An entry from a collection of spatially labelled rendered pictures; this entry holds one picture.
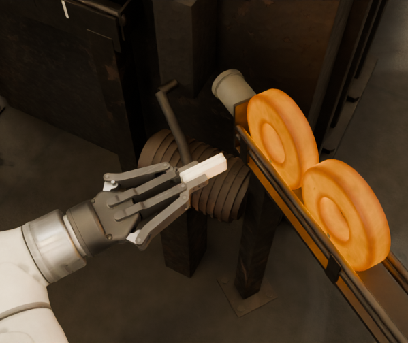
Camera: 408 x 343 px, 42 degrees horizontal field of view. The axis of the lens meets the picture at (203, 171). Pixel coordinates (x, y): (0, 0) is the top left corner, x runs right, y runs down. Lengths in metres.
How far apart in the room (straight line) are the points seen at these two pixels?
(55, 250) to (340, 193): 0.38
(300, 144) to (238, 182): 0.26
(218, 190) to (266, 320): 0.55
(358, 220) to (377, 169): 1.02
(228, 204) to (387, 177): 0.81
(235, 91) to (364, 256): 0.35
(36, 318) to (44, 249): 0.09
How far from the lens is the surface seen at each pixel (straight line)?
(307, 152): 0.76
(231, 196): 0.98
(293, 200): 0.79
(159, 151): 1.02
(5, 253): 0.74
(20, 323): 0.71
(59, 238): 0.73
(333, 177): 0.70
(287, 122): 0.75
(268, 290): 1.45
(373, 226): 0.69
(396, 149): 1.77
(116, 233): 0.74
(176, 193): 0.75
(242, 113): 0.86
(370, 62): 1.87
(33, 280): 0.74
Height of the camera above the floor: 1.38
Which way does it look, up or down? 58 degrees down
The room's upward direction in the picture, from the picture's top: straight up
